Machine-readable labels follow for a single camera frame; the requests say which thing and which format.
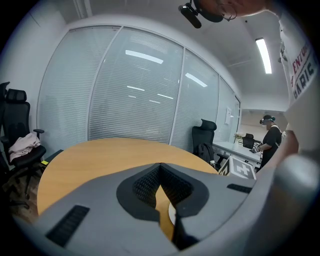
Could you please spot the black office chair with backpack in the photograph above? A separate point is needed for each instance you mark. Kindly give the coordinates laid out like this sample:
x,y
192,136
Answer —
x,y
203,135

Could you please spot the clear bottle with white cap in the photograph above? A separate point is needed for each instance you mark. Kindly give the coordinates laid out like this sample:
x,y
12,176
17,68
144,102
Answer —
x,y
212,163

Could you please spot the small flower bunch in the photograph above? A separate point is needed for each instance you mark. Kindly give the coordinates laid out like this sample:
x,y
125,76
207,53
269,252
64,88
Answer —
x,y
238,135

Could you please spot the black head camera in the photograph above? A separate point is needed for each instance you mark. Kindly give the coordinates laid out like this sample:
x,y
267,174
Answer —
x,y
191,15

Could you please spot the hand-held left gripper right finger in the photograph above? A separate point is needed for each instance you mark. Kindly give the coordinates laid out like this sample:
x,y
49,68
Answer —
x,y
220,197

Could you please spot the long white desk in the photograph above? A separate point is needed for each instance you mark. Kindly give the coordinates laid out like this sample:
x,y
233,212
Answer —
x,y
240,150

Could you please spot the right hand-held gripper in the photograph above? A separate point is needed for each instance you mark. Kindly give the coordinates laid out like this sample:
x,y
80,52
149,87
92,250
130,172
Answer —
x,y
241,170

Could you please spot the black backpack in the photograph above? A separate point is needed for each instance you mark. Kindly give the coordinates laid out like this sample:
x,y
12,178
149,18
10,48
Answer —
x,y
206,152

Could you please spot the round wooden table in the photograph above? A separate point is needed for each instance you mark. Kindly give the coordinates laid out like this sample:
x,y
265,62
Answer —
x,y
100,157

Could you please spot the person's glasses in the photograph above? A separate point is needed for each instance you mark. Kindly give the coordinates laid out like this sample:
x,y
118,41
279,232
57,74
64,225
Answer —
x,y
230,12

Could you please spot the person's head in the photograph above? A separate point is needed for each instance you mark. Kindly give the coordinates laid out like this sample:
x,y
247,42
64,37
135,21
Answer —
x,y
247,7

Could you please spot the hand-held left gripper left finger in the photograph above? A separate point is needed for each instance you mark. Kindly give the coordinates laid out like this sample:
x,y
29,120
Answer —
x,y
100,220

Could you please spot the ceiling light bar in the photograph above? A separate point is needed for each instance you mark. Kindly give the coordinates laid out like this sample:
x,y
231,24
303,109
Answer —
x,y
264,56

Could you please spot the black and yellow flat object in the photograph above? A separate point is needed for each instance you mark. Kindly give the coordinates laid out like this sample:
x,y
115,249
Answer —
x,y
51,157

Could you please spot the black office chair with cloth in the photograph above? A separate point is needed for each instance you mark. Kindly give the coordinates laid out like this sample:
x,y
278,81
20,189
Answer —
x,y
20,120

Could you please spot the person's white printed shirt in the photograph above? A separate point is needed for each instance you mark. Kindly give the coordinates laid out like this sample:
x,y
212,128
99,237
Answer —
x,y
305,75

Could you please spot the pink cloth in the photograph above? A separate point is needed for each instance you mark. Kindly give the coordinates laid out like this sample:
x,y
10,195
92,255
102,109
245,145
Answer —
x,y
25,146

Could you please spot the white round plate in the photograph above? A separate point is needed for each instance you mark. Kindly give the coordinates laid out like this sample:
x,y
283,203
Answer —
x,y
171,215

